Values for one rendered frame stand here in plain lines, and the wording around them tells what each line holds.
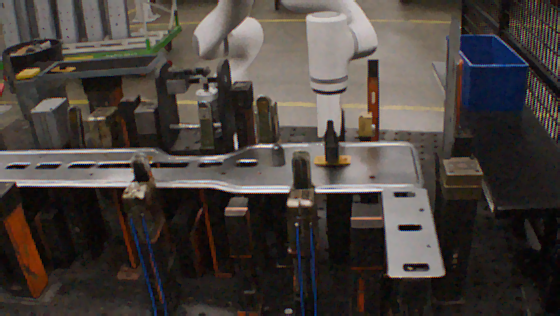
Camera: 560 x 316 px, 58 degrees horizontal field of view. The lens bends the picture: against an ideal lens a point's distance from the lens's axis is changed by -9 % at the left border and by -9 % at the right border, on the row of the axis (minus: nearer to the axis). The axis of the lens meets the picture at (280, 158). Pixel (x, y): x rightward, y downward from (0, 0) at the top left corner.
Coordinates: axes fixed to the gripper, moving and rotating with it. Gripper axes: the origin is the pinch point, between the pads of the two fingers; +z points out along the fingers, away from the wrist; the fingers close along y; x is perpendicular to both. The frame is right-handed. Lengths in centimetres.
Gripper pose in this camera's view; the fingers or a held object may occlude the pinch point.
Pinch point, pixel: (331, 150)
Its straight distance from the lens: 125.8
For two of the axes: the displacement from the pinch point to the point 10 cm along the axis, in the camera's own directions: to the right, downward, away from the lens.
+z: 0.7, 8.8, 4.7
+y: -1.1, 4.7, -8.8
